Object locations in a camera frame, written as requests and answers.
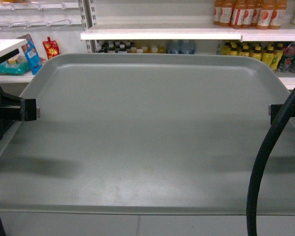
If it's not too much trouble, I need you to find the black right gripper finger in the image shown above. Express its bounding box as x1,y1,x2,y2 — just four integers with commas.
268,104,295,124

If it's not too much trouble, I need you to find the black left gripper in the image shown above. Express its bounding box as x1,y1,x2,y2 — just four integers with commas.
0,85,40,140

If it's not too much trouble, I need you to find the grey silver serving tray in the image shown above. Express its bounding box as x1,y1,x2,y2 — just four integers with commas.
0,54,289,215

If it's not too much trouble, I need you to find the white checkout counter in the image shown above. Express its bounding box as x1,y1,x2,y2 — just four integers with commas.
0,39,27,64

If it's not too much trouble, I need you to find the blue snack bag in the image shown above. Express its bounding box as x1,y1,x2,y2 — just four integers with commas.
17,34,42,75

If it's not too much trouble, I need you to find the yellow lemon tea bottle middle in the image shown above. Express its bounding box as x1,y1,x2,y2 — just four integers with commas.
261,46,274,66

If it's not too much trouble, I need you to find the red snack pouch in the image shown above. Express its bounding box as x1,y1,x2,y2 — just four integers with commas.
42,37,60,59

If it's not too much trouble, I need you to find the white right shelf board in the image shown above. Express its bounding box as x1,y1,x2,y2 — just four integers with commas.
240,24,295,42

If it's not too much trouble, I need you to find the white shelf board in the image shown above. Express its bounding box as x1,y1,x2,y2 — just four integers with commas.
80,24,242,40
240,24,295,42

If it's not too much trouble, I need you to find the white upper shelf board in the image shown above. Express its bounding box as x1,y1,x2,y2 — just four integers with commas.
80,24,242,40

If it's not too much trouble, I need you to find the peach drink bottle right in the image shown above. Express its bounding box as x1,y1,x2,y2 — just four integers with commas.
256,0,276,30

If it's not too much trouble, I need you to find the peach drink bottle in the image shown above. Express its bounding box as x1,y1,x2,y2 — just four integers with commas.
230,0,246,29
256,0,276,30

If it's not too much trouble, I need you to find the slotted shelf upright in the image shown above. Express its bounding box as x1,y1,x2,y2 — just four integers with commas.
78,0,95,53

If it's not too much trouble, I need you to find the blue water bottle right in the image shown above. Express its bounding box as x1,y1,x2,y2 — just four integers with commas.
180,39,196,55

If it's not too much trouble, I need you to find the blue water bottle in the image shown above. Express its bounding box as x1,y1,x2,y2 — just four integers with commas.
180,39,196,55
167,39,180,54

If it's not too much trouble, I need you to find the blue water bottle left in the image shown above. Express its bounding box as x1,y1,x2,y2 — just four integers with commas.
167,39,180,54

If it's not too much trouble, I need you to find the black thick cable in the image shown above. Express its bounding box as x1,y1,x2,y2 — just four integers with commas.
245,75,295,236

